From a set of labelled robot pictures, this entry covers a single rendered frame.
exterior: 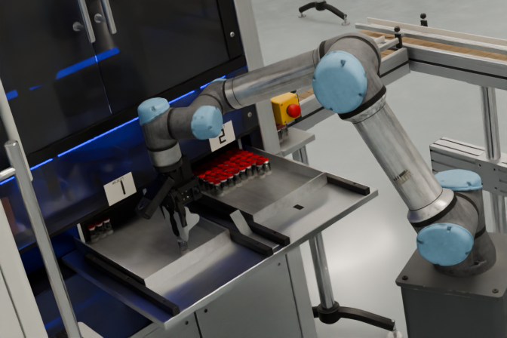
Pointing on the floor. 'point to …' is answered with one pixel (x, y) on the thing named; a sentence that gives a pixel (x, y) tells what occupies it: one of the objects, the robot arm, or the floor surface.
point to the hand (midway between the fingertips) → (179, 235)
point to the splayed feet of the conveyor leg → (327, 316)
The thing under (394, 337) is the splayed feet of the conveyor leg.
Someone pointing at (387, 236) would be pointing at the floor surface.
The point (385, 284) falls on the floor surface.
